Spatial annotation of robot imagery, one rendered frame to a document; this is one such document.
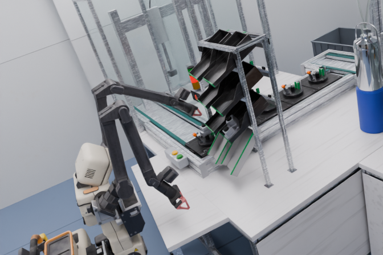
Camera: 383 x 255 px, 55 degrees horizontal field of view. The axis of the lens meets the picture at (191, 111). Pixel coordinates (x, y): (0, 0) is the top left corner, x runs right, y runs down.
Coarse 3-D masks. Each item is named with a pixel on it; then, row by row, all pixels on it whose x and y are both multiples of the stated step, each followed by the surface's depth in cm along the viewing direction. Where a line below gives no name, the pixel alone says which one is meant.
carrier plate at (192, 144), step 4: (192, 140) 247; (196, 140) 246; (188, 144) 244; (192, 144) 243; (196, 144) 241; (192, 148) 238; (196, 148) 237; (200, 148) 235; (204, 148) 234; (208, 148) 232; (196, 152) 233; (200, 152) 231; (204, 152) 230; (200, 156) 229; (204, 156) 227
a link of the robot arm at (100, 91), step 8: (104, 80) 195; (112, 80) 195; (96, 88) 193; (104, 88) 189; (96, 96) 189; (104, 96) 192; (96, 104) 194; (104, 104) 194; (104, 136) 203; (104, 144) 206
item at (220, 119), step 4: (232, 108) 198; (216, 112) 210; (228, 112) 198; (212, 116) 210; (216, 116) 211; (220, 116) 209; (224, 116) 206; (208, 120) 210; (212, 120) 211; (216, 120) 209; (220, 120) 206; (224, 120) 203; (208, 124) 211; (212, 124) 209; (216, 124) 206; (220, 124) 204; (224, 124) 200; (212, 128) 206; (216, 128) 204; (220, 128) 200; (216, 132) 200
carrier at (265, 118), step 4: (272, 104) 255; (284, 104) 255; (288, 104) 253; (268, 108) 252; (272, 108) 250; (284, 108) 250; (288, 108) 250; (264, 112) 252; (268, 112) 251; (272, 112) 250; (276, 112) 248; (260, 116) 249; (264, 116) 248; (268, 116) 246; (272, 116) 245; (264, 120) 244
